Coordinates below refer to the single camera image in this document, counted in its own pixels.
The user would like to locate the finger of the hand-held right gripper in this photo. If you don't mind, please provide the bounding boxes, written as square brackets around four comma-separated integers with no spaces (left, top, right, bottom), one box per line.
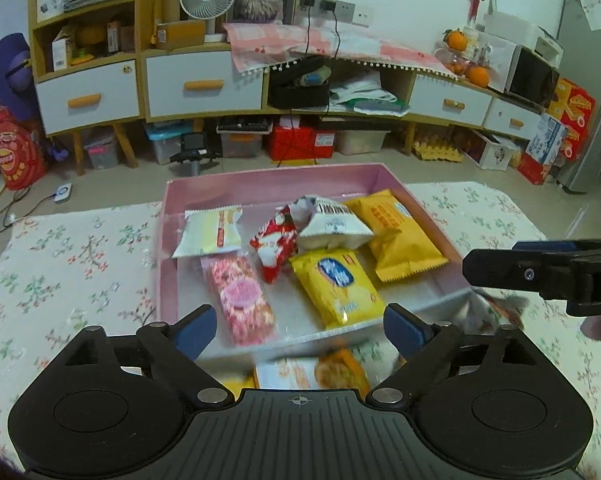
[463,247,571,293]
[511,240,601,262]

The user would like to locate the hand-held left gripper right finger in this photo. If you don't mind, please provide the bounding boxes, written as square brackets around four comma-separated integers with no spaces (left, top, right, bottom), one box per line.
[367,302,546,408]

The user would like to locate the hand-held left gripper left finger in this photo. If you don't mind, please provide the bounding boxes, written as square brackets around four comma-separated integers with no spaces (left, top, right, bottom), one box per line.
[55,304,234,409]

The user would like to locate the pink crispy snack packet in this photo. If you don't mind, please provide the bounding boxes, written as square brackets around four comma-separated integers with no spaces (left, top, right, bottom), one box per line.
[200,255,276,347]

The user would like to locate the yellow blue-label snack packet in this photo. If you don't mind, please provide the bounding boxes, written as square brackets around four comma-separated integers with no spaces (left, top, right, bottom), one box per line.
[289,249,387,330]

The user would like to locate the cream red-label snack packet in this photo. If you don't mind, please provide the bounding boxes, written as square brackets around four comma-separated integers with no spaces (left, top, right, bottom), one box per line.
[173,206,244,259]

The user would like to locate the white orange biscuit packet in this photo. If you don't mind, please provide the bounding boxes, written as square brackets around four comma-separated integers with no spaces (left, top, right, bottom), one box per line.
[254,349,371,391]

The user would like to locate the red white snack packet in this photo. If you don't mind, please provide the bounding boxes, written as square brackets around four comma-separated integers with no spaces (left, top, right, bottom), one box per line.
[250,205,300,283]

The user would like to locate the white nut-picture snack packet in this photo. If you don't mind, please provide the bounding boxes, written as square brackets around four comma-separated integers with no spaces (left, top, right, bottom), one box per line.
[288,195,373,252]

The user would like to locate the pink silver cardboard box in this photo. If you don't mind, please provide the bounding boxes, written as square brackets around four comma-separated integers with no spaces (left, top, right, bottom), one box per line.
[155,162,473,361]

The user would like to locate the white printed carton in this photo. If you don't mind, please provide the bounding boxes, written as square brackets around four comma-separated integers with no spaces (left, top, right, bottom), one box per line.
[473,130,523,171]

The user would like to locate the blue white carton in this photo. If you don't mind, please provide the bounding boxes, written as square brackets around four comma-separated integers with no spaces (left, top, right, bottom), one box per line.
[525,112,568,166]

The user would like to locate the floral tablecloth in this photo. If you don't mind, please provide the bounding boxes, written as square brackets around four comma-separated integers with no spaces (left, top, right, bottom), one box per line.
[0,180,601,480]

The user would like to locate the yellow egg trays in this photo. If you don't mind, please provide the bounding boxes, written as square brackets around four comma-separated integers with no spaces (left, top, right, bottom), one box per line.
[413,127,463,163]

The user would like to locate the orange red snack carton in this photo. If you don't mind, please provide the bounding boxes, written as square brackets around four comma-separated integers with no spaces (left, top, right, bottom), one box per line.
[547,77,597,161]

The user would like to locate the silver refrigerator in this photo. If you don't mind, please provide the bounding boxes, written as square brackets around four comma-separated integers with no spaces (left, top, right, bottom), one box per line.
[557,0,601,196]

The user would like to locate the white microwave oven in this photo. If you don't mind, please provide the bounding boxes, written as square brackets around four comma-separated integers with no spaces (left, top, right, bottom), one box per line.
[503,45,561,110]

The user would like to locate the black floor device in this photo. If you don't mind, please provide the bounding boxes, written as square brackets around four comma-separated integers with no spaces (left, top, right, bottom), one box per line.
[173,132,222,177]

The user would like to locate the clear storage bin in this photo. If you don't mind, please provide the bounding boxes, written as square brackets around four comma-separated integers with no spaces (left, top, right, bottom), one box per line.
[333,127,387,157]

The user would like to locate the clear bin blue lid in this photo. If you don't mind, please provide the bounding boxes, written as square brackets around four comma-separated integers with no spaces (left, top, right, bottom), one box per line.
[144,121,186,166]

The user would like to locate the clear bin dark lid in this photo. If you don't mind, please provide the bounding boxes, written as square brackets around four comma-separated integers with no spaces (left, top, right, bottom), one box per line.
[216,116,274,159]

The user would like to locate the grey storage bin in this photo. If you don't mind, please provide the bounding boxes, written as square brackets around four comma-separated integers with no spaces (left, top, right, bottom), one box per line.
[83,127,120,170]

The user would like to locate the red storage box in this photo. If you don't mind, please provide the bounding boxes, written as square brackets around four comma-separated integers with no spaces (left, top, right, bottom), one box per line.
[268,121,337,162]

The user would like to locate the white cardboard box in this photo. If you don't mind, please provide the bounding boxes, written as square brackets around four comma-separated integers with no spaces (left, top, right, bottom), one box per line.
[483,10,563,68]

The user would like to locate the pile of folded cloths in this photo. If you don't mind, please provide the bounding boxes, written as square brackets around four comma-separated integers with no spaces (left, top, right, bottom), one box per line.
[329,77,410,116]

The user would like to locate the long wooden media cabinet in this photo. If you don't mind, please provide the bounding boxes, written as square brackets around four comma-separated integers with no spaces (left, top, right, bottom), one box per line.
[139,40,546,161]

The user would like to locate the red printed gift bag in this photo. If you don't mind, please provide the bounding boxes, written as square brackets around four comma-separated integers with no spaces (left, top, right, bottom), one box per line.
[0,105,48,191]

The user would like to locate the black open box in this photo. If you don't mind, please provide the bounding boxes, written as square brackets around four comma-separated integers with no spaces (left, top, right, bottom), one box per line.
[269,57,331,110]

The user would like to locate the pink patterned cloth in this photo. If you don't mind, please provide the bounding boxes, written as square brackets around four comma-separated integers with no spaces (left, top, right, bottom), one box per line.
[224,22,458,81]

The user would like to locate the brown cardboard parcel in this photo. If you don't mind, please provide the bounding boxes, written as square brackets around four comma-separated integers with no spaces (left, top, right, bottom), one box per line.
[155,20,207,51]

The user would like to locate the small white box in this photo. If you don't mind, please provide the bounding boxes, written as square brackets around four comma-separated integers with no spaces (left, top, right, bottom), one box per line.
[50,40,71,72]

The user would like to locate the yellow toy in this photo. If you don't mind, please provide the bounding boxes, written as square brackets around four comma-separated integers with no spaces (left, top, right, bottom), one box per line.
[75,25,106,58]

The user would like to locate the purple plush toy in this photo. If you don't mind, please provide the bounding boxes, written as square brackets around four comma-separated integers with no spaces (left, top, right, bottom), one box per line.
[0,32,68,161]

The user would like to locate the yellow wooden shelf cabinet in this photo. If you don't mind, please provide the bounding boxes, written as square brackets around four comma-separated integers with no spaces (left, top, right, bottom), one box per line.
[27,0,148,177]

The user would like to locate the white drawer orange handle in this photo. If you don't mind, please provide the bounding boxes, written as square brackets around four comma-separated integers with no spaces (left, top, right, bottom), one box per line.
[409,74,492,126]
[145,51,264,120]
[34,60,141,133]
[484,97,541,138]

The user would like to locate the wall power socket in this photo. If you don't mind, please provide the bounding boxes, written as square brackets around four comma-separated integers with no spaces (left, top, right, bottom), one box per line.
[299,0,356,23]

